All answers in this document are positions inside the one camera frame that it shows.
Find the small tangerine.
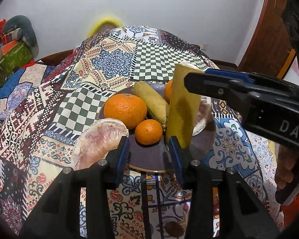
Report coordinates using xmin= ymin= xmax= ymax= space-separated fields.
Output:
xmin=135 ymin=119 xmax=163 ymax=145

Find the blue patchwork quilt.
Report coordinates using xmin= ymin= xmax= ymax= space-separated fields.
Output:
xmin=0 ymin=63 xmax=49 ymax=130

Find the orange box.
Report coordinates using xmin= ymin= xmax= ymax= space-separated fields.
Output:
xmin=1 ymin=39 xmax=18 ymax=56

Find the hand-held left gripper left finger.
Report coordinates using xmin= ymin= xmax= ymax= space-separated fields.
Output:
xmin=19 ymin=136 xmax=130 ymax=239

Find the pink pomelo segment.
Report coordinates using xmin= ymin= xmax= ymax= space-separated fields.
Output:
xmin=193 ymin=96 xmax=212 ymax=136
xmin=72 ymin=119 xmax=129 ymax=171

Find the purple round plate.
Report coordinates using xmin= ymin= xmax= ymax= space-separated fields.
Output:
xmin=98 ymin=83 xmax=216 ymax=173

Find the person's right hand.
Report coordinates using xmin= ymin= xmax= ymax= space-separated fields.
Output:
xmin=275 ymin=144 xmax=299 ymax=192

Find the colourful patchwork tablecloth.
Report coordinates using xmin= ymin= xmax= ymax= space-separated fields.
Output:
xmin=0 ymin=25 xmax=289 ymax=239

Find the grey pillow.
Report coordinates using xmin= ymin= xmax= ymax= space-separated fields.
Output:
xmin=1 ymin=15 xmax=38 ymax=48

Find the yellow curved tube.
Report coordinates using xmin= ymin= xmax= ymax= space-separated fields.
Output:
xmin=86 ymin=17 xmax=124 ymax=37

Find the brown wooden door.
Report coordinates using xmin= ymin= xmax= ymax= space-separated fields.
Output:
xmin=238 ymin=0 xmax=293 ymax=80

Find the large plain orange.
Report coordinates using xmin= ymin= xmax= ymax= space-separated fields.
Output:
xmin=104 ymin=93 xmax=148 ymax=129

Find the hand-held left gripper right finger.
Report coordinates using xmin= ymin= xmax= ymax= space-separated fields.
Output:
xmin=168 ymin=136 xmax=280 ymax=239

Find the large orange with sticker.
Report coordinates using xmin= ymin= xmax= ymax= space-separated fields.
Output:
xmin=164 ymin=80 xmax=176 ymax=104

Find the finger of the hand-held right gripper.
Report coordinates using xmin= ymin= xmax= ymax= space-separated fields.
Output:
xmin=184 ymin=72 xmax=255 ymax=100
xmin=205 ymin=68 xmax=299 ymax=90

